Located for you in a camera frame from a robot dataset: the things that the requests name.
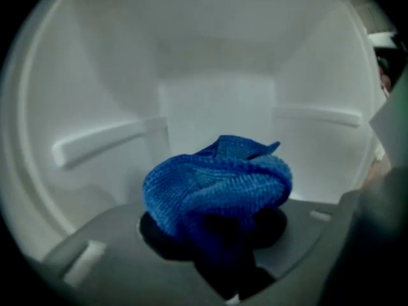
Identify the white water dispenser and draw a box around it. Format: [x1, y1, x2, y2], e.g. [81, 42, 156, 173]
[1, 0, 393, 264]

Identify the person's head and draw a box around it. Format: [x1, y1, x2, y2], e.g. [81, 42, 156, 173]
[375, 51, 405, 99]

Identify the blue cloth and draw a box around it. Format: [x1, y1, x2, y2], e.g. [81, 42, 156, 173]
[142, 135, 293, 269]

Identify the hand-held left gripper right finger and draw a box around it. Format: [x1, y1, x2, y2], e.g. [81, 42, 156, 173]
[235, 199, 341, 300]

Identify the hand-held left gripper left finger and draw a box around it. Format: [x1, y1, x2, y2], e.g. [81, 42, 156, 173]
[40, 202, 224, 306]

